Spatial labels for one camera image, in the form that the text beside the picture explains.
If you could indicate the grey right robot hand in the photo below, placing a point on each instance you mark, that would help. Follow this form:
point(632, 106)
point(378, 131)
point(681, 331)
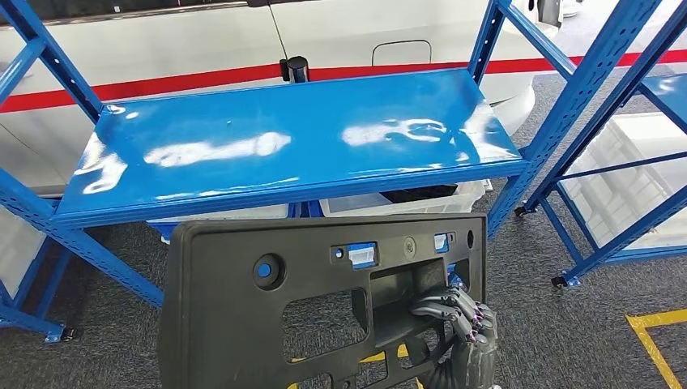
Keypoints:
point(477, 354)

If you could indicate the black plastic plate bracket part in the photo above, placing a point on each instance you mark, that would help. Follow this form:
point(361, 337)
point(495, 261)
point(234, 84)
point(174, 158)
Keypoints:
point(225, 322)

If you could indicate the black plastic part in crate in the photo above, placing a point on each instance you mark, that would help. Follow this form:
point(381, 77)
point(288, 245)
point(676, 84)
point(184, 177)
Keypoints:
point(418, 193)

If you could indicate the small white block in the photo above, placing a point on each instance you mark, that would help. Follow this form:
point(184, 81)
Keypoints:
point(487, 185)

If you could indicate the white ribbed plastic crate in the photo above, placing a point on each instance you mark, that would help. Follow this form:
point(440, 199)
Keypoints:
point(19, 252)
point(622, 188)

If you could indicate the red barrier belt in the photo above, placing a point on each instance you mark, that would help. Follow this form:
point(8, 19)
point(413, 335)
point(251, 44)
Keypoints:
point(161, 86)

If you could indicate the white vehicle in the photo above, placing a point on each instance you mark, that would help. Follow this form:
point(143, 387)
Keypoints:
point(161, 43)

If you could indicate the black stanchion post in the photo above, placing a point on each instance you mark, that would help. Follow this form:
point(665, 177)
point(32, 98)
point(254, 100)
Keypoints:
point(295, 70)

